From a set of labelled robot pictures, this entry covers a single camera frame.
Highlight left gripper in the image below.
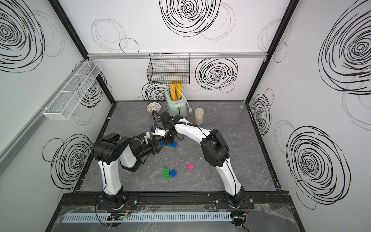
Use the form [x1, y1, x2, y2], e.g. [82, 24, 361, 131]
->
[137, 136, 164, 161]

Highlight dark green lego brick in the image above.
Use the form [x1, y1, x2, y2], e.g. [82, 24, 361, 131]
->
[163, 167, 170, 180]

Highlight small blue lego brick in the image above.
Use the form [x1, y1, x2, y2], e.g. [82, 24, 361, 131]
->
[169, 170, 177, 177]

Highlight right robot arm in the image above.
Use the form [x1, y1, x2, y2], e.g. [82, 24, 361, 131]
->
[152, 111, 245, 208]

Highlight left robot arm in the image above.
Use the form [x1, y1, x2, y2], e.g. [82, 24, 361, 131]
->
[92, 133, 162, 209]

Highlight mint green toaster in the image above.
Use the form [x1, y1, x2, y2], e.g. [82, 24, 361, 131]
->
[165, 87, 188, 118]

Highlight white strainer bowl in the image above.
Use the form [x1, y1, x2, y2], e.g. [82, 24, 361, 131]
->
[146, 102, 161, 114]

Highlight yellow toast slice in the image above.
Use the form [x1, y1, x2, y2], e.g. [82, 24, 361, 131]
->
[170, 82, 177, 101]

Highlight clear jar with grains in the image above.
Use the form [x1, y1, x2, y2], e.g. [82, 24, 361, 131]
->
[194, 108, 204, 125]

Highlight orange toast slice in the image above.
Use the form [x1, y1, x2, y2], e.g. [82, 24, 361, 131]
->
[175, 82, 183, 100]

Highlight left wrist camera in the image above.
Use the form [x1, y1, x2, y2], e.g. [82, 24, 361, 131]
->
[144, 132, 152, 144]

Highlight white toaster cable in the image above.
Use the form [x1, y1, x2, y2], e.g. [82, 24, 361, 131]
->
[176, 85, 193, 114]

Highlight black wire basket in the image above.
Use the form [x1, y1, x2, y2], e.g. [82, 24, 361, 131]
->
[146, 53, 190, 84]

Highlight white wire shelf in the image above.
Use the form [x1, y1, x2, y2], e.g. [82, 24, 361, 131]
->
[43, 61, 102, 120]

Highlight grey slotted cable duct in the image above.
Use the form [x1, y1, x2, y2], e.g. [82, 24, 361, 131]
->
[62, 212, 232, 223]

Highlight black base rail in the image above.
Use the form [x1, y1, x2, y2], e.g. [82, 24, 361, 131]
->
[57, 191, 293, 210]

